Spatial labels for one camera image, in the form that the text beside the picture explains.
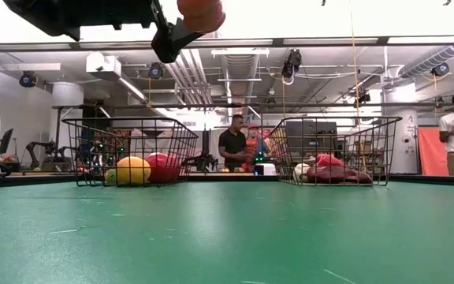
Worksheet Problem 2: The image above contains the ribbed silver air duct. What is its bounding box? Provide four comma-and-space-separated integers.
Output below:
221, 54, 260, 104
397, 43, 454, 79

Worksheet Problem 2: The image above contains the yellow hanging rope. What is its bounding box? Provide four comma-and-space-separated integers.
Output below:
348, 0, 366, 119

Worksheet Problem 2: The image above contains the black background gripper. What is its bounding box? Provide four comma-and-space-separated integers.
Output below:
180, 129, 219, 174

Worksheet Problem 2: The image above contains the black monitor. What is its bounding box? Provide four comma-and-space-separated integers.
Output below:
0, 127, 15, 155

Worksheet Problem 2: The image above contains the orange fruit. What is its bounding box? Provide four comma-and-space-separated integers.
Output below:
176, 0, 227, 35

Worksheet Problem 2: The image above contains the black round ceiling camera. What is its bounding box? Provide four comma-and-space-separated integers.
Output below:
18, 70, 39, 88
147, 62, 165, 80
430, 62, 451, 77

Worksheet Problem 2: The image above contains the white ceiling unit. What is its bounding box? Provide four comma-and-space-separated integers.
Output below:
85, 51, 123, 82

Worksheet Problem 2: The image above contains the white garlic bulb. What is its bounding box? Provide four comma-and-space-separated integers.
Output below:
292, 163, 311, 183

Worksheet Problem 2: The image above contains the black horizontal pipe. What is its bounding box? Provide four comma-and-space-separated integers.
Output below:
51, 101, 454, 111

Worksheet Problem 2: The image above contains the purple sweet potato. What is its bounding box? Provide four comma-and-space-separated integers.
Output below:
306, 165, 374, 185

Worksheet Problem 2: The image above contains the orange curtain panel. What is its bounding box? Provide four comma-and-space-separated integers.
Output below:
417, 126, 450, 177

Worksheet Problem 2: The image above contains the black table edge rail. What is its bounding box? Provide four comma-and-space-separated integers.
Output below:
0, 173, 454, 189

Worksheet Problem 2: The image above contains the black wire basket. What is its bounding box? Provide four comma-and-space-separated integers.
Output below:
61, 116, 199, 188
268, 115, 404, 187

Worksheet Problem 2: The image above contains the large black screen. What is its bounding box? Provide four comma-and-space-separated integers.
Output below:
285, 121, 338, 159

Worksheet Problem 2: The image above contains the yellow-orange round fruit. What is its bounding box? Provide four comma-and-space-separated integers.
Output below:
115, 155, 152, 185

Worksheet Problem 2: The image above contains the white round column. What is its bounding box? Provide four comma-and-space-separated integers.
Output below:
384, 84, 420, 175
49, 81, 85, 174

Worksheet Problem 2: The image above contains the red tomato with green calyx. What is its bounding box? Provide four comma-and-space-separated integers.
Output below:
144, 151, 182, 185

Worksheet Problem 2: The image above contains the white box with green light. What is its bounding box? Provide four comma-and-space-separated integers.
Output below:
252, 162, 277, 177

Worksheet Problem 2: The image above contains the red bell pepper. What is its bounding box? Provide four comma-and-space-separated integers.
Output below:
314, 153, 346, 168

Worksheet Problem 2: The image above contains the black rig frame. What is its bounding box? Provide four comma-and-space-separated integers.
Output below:
0, 35, 454, 54

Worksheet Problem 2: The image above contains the white ceiling light fixture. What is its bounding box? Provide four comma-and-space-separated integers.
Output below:
210, 47, 270, 58

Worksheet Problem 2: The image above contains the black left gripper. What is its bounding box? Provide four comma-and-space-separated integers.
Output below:
2, 0, 207, 65

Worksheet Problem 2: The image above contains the black ceiling-hung camera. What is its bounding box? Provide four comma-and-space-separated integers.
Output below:
281, 48, 303, 86

